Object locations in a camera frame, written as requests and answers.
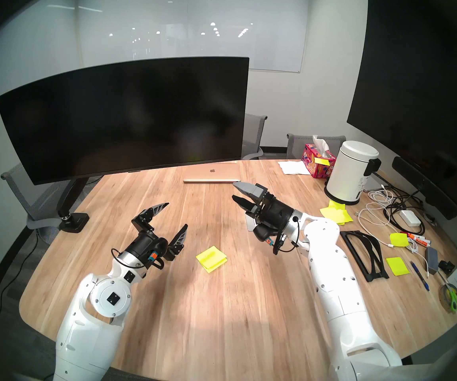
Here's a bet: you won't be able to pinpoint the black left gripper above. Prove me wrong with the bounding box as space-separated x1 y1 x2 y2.
125 202 188 270

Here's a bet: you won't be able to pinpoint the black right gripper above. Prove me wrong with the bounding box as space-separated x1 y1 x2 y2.
232 181 296 250

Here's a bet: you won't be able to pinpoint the yellow sticky note pad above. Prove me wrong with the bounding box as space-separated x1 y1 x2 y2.
195 246 228 273

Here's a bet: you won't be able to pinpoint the crumpled yellow sticky notes pile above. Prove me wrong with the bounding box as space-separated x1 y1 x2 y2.
320 200 354 226

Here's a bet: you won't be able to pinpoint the curved black computer monitor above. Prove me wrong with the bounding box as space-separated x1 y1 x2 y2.
0 57 250 185

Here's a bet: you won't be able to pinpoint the flat yellow sticky note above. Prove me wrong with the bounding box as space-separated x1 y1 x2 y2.
385 257 410 276

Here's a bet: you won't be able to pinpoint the rose gold closed laptop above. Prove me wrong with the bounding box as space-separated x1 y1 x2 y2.
183 163 241 183

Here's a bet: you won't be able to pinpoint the white paper napkin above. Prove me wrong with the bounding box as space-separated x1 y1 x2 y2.
278 160 311 175

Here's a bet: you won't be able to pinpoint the grey mesh office chair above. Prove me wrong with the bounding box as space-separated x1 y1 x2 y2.
0 162 94 246
286 133 347 160
241 114 268 161

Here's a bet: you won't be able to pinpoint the colourful floral tissue box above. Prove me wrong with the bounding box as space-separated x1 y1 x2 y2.
301 135 337 179

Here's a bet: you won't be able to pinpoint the white cylindrical pedal bin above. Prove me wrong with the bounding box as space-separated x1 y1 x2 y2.
324 140 382 206

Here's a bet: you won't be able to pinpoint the white power adapter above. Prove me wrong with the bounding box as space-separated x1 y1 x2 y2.
398 210 422 227

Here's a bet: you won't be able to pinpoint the red white marker pen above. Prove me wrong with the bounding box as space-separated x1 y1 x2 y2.
405 232 431 246

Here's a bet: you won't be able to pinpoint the black video sound bar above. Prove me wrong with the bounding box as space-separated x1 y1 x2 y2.
392 156 457 220

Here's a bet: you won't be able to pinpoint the blue ballpoint pen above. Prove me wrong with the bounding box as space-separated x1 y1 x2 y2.
409 260 430 292

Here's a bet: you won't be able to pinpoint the grey whiteboard eraser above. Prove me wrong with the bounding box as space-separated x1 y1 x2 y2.
425 246 440 275

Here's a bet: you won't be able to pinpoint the black frame laptop stand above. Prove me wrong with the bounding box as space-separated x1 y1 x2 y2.
339 230 390 283

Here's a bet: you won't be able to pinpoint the white charging cable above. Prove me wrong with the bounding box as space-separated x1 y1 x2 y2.
356 189 430 279

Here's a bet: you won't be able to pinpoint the black looped cable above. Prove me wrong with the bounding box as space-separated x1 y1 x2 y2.
383 184 435 236

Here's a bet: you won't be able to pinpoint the glass wall whiteboard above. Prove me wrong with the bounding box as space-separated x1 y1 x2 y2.
77 0 310 73

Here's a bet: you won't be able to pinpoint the large black wall television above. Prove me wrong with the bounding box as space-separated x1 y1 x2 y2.
347 0 457 222

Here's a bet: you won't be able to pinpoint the green handled scissors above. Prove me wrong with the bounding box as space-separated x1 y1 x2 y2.
441 273 457 314
439 283 457 311

